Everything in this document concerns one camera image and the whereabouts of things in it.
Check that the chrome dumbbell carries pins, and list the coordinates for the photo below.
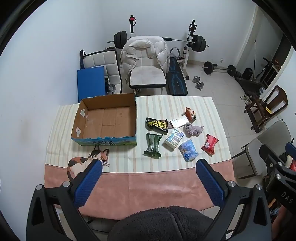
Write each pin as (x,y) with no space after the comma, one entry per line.
(200,85)
(196,79)

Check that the pair of shoes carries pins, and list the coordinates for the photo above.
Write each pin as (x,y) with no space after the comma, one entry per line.
(245,98)

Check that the white blue tissue pack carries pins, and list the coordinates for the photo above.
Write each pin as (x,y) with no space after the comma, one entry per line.
(174,139)

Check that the grey folding chair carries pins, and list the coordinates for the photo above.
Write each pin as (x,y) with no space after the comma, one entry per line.
(266,143)

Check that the dark blue weight bench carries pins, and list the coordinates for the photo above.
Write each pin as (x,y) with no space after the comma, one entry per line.
(177,80)

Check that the green packet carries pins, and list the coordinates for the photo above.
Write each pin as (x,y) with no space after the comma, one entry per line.
(153,144)

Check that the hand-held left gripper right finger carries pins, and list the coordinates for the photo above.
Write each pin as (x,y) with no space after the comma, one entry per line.
(209,183)

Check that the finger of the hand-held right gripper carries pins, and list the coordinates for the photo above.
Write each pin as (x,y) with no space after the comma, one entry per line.
(271,156)
(291,148)

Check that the blue foam mat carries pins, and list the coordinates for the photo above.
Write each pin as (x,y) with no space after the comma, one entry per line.
(90,83)

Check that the person's dark fleece garment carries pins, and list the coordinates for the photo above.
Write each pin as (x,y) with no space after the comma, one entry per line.
(161,224)

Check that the white quilted chair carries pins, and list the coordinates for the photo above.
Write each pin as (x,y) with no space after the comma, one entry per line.
(104,61)

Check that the red packet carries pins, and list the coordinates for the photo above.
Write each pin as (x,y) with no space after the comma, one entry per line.
(209,144)

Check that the white padded chair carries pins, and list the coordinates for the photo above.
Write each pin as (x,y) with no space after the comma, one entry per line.
(146,75)

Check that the white cigarette box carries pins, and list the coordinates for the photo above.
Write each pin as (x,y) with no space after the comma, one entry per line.
(179,122)

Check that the chrome weights under chair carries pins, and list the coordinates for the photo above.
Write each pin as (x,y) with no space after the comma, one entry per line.
(109,87)

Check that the black box on floor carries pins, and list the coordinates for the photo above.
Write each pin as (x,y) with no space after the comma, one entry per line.
(248,73)

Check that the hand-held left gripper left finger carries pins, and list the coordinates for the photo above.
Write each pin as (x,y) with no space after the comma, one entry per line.
(89,183)

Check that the cardboard box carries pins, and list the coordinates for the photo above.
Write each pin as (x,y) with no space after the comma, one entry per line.
(106,118)

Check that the person's right forearm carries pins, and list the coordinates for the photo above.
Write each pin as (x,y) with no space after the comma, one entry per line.
(283,222)

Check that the orange snack packet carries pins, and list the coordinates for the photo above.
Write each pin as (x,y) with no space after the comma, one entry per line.
(190,114)

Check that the black yellow packet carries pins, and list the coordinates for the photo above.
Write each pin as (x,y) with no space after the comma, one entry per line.
(157,125)

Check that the dark wooden chair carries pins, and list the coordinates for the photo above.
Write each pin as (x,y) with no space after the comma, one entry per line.
(275,99)

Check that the chair with white jacket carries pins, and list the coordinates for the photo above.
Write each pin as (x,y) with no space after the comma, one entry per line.
(143,52)

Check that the small barbell on floor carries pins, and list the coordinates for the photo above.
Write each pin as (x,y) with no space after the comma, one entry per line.
(209,67)

